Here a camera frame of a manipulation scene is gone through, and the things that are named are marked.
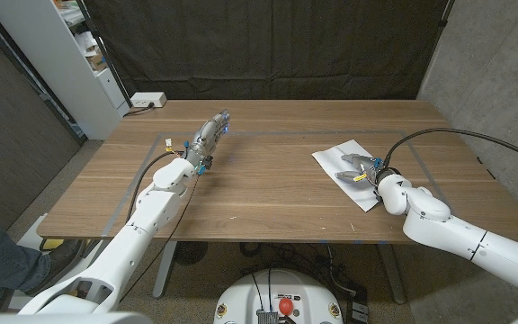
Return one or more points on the white power strip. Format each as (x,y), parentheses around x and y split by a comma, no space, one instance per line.
(149,99)

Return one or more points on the black round floor device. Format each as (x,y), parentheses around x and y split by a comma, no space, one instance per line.
(190,252)

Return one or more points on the brown shoe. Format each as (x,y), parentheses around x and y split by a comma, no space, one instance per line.
(63,256)

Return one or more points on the white shelf cabinet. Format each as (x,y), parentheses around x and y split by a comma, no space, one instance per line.
(61,67)

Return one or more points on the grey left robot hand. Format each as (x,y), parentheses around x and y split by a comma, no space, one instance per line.
(204,141)

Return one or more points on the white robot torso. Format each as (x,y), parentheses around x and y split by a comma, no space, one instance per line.
(241,297)

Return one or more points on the cardboard box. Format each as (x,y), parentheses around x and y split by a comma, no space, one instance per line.
(96,60)

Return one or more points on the black floor power strip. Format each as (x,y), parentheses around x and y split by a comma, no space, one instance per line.
(359,311)

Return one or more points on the black backdrop cloth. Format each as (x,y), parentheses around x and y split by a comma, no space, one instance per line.
(263,45)

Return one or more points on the white paper sheet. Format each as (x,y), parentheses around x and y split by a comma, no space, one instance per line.
(331,159)

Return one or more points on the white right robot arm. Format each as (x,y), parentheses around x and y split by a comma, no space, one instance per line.
(439,225)

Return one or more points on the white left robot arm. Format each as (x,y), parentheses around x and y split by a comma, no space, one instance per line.
(122,258)

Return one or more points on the red emergency stop button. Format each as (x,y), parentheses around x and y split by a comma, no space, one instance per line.
(286,306)

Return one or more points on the grey table leg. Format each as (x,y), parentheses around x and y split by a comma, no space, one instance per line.
(164,270)
(394,279)

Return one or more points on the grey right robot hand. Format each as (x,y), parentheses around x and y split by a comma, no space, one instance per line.
(367,168)

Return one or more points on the black backdrop stand pole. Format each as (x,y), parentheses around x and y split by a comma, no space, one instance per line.
(444,18)
(106,58)

